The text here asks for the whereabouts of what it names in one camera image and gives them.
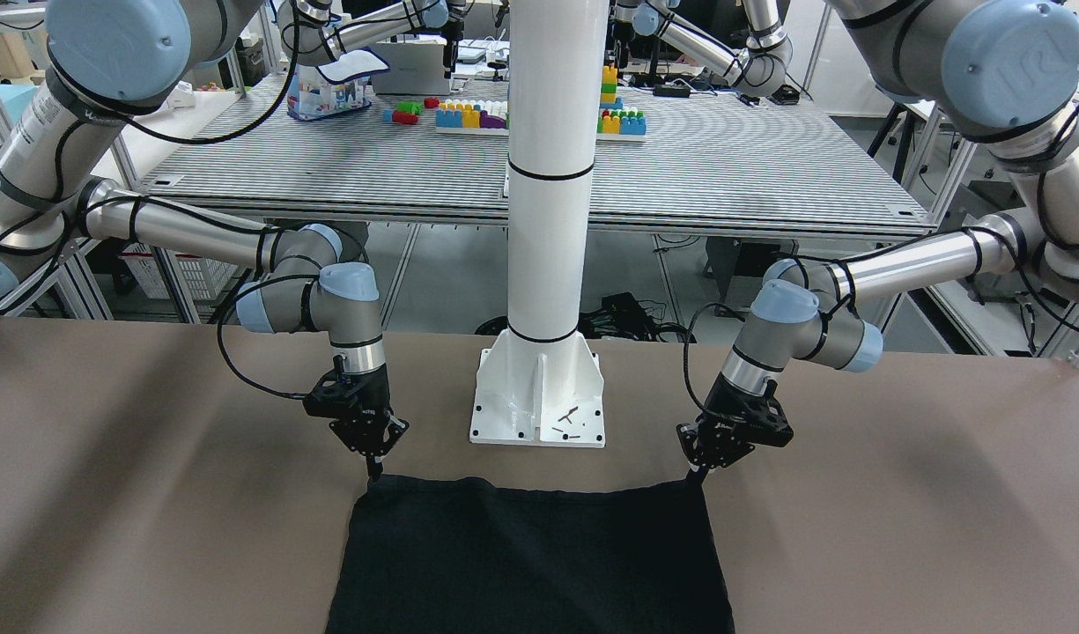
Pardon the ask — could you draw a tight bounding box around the blue white zip bag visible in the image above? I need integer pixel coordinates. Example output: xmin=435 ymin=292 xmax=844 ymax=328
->
xmin=286 ymin=49 xmax=390 ymax=122

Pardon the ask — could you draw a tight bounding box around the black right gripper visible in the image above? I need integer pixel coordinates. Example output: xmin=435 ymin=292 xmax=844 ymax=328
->
xmin=303 ymin=357 xmax=410 ymax=482

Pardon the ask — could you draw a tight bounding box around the striped aluminium frame table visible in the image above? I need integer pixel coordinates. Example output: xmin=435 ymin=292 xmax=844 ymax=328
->
xmin=141 ymin=89 xmax=931 ymax=242

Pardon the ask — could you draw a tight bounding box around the white plastic crate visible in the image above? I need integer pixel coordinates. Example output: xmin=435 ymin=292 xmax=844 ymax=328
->
xmin=119 ymin=244 xmax=237 ymax=302

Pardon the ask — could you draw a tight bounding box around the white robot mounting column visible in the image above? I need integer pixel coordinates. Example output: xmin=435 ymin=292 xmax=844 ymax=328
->
xmin=469 ymin=1 xmax=610 ymax=447

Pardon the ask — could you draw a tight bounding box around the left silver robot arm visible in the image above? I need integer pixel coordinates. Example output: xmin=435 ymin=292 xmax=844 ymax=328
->
xmin=677 ymin=1 xmax=1079 ymax=484

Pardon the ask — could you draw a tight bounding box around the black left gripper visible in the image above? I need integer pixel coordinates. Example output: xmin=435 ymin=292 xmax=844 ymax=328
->
xmin=677 ymin=380 xmax=794 ymax=487

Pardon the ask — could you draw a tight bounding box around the colourful toy brick set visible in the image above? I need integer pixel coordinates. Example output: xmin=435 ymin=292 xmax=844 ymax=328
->
xmin=382 ymin=63 xmax=648 ymax=142

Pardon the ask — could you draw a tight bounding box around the black graphic t-shirt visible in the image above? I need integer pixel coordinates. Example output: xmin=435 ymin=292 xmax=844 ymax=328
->
xmin=325 ymin=476 xmax=735 ymax=633

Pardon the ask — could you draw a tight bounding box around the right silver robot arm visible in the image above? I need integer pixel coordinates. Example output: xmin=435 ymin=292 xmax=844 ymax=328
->
xmin=0 ymin=1 xmax=409 ymax=481

